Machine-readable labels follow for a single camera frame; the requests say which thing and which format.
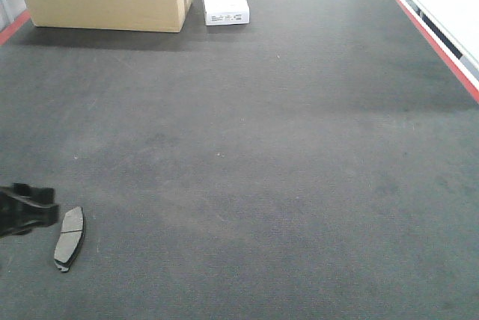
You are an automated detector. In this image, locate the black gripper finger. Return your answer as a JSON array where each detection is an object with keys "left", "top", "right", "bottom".
[{"left": 1, "top": 183, "right": 60, "bottom": 239}]

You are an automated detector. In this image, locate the grey brake pad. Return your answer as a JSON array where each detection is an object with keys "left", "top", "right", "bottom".
[{"left": 53, "top": 206, "right": 85, "bottom": 273}]

